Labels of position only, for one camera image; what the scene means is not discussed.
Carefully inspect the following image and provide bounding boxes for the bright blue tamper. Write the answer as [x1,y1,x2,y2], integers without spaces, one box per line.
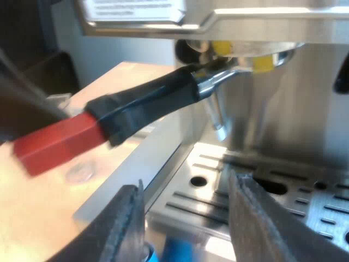
[146,236,196,262]

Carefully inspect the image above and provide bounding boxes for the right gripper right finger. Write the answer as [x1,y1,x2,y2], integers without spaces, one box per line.
[227,166,349,262]

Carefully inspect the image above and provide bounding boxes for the filter holder with red-ended handle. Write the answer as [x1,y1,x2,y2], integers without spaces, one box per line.
[13,40,303,177]

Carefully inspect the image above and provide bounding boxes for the steel espresso machine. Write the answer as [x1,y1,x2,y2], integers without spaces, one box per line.
[78,0,349,262]

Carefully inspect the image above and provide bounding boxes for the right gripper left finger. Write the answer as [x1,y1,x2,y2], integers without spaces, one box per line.
[50,178,149,262]

